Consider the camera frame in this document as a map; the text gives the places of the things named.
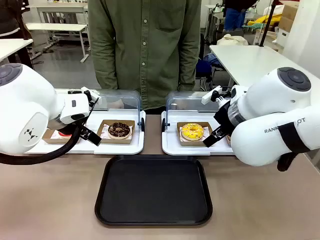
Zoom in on beige tote bag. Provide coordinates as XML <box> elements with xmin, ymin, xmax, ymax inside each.
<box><xmin>216</xmin><ymin>33</ymin><xmax>249</xmax><ymax>47</ymax></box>

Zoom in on black arm cable sleeve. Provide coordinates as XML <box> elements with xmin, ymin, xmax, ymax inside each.
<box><xmin>276</xmin><ymin>122</ymin><xmax>311</xmax><ymax>172</ymax></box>
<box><xmin>0</xmin><ymin>123</ymin><xmax>86</xmax><ymax>166</ymax></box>

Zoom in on background person blue jeans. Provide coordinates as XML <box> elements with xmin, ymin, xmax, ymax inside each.
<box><xmin>222</xmin><ymin>0</ymin><xmax>258</xmax><ymax>32</ymax></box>

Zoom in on white desk with shelf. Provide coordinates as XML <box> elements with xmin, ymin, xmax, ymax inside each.
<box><xmin>26</xmin><ymin>2</ymin><xmax>90</xmax><ymax>24</ymax></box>

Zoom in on white table with round leg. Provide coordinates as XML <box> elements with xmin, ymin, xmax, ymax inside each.
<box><xmin>0</xmin><ymin>38</ymin><xmax>34</xmax><ymax>64</ymax></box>

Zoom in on yellow cloth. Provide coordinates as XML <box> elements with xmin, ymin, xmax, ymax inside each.
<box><xmin>254</xmin><ymin>13</ymin><xmax>284</xmax><ymax>29</ymax></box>

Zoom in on black right arm cable sleeve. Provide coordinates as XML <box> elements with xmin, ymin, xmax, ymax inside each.
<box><xmin>276</xmin><ymin>122</ymin><xmax>311</xmax><ymax>172</ymax></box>

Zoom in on black left arm cable sleeve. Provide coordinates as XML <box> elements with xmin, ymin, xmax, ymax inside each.
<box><xmin>0</xmin><ymin>123</ymin><xmax>86</xmax><ymax>166</ymax></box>

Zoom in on person torso green shirt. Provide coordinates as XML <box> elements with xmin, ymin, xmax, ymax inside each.
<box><xmin>109</xmin><ymin>0</ymin><xmax>187</xmax><ymax>111</ymax></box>

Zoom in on chocolate donut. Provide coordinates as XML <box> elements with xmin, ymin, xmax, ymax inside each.
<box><xmin>107</xmin><ymin>121</ymin><xmax>132</xmax><ymax>140</ymax></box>

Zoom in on background person dark clothes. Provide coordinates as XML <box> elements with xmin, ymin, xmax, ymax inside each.
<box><xmin>0</xmin><ymin>0</ymin><xmax>35</xmax><ymax>70</ymax></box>

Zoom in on yellow glazed sprinkle donut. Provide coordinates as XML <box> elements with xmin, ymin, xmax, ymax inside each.
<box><xmin>180</xmin><ymin>122</ymin><xmax>206</xmax><ymax>142</ymax></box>

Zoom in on person right hand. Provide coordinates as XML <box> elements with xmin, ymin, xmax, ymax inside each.
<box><xmin>109</xmin><ymin>99</ymin><xmax>125</xmax><ymax>110</ymax></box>

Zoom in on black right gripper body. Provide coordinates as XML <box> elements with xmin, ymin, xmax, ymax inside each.
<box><xmin>213</xmin><ymin>100</ymin><xmax>237</xmax><ymax>134</ymax></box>

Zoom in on white storage box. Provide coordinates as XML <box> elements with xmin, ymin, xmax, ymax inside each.
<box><xmin>275</xmin><ymin>27</ymin><xmax>291</xmax><ymax>47</ymax></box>

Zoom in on black plastic serving tray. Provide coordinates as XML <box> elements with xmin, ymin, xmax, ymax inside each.
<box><xmin>94</xmin><ymin>154</ymin><xmax>214</xmax><ymax>229</ymax></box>

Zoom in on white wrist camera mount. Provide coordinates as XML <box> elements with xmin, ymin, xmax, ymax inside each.
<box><xmin>201</xmin><ymin>85</ymin><xmax>232</xmax><ymax>106</ymax></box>
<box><xmin>59</xmin><ymin>86</ymin><xmax>102</xmax><ymax>125</ymax></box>

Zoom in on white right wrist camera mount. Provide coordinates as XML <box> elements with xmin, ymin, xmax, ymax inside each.
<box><xmin>201</xmin><ymin>85</ymin><xmax>232</xmax><ymax>106</ymax></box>

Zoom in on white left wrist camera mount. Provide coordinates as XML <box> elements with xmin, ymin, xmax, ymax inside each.
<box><xmin>59</xmin><ymin>86</ymin><xmax>102</xmax><ymax>125</ymax></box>

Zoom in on black stand pole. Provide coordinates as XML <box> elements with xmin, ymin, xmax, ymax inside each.
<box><xmin>258</xmin><ymin>0</ymin><xmax>279</xmax><ymax>48</ymax></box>

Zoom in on green object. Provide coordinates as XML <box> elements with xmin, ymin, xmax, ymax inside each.
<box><xmin>240</xmin><ymin>20</ymin><xmax>264</xmax><ymax>32</ymax></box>

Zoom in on stacked brown cardboard boxes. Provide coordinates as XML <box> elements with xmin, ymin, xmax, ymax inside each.
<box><xmin>278</xmin><ymin>0</ymin><xmax>300</xmax><ymax>33</ymax></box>

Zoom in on clear display lid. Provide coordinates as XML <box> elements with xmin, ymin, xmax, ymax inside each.
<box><xmin>161</xmin><ymin>90</ymin><xmax>235</xmax><ymax>133</ymax></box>
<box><xmin>87</xmin><ymin>89</ymin><xmax>147</xmax><ymax>133</ymax></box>

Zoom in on white display tray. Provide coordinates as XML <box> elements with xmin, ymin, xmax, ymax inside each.
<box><xmin>161</xmin><ymin>109</ymin><xmax>236</xmax><ymax>157</ymax></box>
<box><xmin>24</xmin><ymin>109</ymin><xmax>147</xmax><ymax>155</ymax></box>

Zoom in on white desk with metal legs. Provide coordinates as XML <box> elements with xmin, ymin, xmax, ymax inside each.
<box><xmin>25</xmin><ymin>22</ymin><xmax>90</xmax><ymax>64</ymax></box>

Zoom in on large white table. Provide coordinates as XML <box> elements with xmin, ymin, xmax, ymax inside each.
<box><xmin>209</xmin><ymin>44</ymin><xmax>320</xmax><ymax>89</ymax></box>

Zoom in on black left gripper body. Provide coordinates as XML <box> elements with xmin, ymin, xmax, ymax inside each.
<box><xmin>49</xmin><ymin>116</ymin><xmax>88</xmax><ymax>135</ymax></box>

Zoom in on person left forearm green sleeve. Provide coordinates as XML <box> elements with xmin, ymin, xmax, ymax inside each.
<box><xmin>176</xmin><ymin>0</ymin><xmax>203</xmax><ymax>92</ymax></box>

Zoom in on person right forearm green sleeve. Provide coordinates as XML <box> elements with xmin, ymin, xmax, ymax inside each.
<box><xmin>87</xmin><ymin>0</ymin><xmax>119</xmax><ymax>91</ymax></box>

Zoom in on white printed paper liner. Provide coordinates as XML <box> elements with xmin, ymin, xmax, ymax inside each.
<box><xmin>101</xmin><ymin>123</ymin><xmax>135</xmax><ymax>140</ymax></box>
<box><xmin>50</xmin><ymin>129</ymin><xmax>66</xmax><ymax>139</ymax></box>
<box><xmin>180</xmin><ymin>125</ymin><xmax>210</xmax><ymax>144</ymax></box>

